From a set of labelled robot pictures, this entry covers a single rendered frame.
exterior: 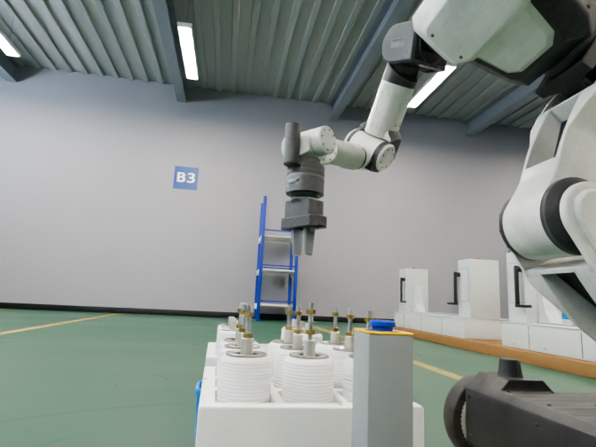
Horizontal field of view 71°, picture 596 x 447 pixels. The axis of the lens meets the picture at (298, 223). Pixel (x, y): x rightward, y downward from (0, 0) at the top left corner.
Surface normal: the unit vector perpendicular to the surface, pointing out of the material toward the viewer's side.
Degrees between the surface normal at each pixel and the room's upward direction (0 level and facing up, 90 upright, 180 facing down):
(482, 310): 90
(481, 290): 90
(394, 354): 90
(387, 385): 90
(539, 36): 145
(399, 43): 100
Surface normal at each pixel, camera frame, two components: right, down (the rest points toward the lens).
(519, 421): -0.98, -0.07
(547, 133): 0.17, -0.17
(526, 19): -0.51, 0.73
